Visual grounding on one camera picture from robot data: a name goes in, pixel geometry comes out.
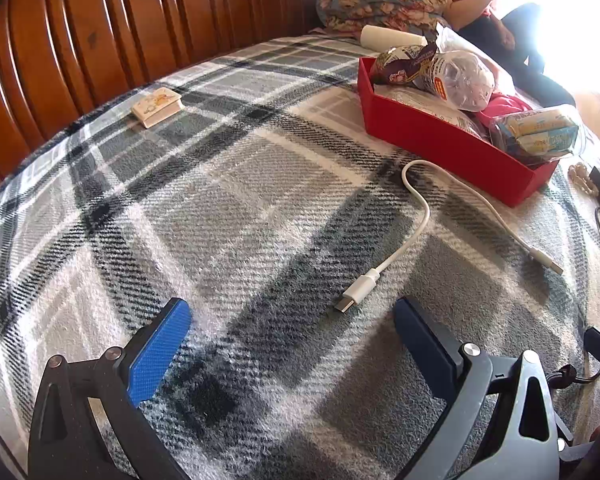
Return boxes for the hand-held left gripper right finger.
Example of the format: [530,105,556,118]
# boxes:
[394,296,561,480]

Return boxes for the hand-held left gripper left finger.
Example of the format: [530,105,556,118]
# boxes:
[27,297,192,480]

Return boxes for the white charging cable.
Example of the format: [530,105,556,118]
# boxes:
[334,160,565,317]

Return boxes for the red container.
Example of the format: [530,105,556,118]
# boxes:
[357,56,574,208]

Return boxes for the clear packet with yellow items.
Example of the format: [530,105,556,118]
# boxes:
[489,104,587,167]

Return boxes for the white wet wipes pack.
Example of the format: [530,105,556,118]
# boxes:
[375,85,486,138]

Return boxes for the pink cloth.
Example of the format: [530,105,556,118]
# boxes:
[477,91,548,123]

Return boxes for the clear plastic bottle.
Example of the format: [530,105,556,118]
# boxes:
[414,52,497,112]

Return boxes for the yellow snack bag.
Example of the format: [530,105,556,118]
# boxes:
[370,44,440,86]

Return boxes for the grey plaid fleece blanket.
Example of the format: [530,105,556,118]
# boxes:
[0,30,600,480]

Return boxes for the pale beaded trinket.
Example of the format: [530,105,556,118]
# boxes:
[569,164,595,196]

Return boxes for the small cream card box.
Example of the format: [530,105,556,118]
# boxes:
[131,87,184,129]

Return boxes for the clear plastic bag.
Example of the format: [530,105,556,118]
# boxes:
[435,22,518,101]

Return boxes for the white roll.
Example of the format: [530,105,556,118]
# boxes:
[360,24,429,53]

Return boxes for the brown wooden headboard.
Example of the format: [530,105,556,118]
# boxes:
[0,0,396,201]

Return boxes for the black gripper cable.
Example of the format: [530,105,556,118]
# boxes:
[550,205,600,391]

